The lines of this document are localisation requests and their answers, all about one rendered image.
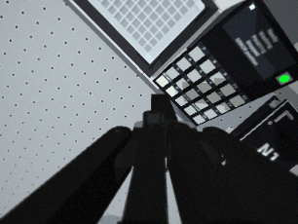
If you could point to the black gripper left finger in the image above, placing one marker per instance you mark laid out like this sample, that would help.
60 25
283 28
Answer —
82 190

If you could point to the white rectangular well plate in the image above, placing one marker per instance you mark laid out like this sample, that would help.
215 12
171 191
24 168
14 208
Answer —
149 25

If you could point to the black rectangular plate nest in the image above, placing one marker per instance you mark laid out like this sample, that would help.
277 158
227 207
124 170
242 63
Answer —
273 131

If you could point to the grey flat base plate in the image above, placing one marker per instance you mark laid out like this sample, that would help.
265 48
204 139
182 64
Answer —
62 88

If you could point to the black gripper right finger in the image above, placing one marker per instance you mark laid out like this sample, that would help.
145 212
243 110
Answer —
266 191

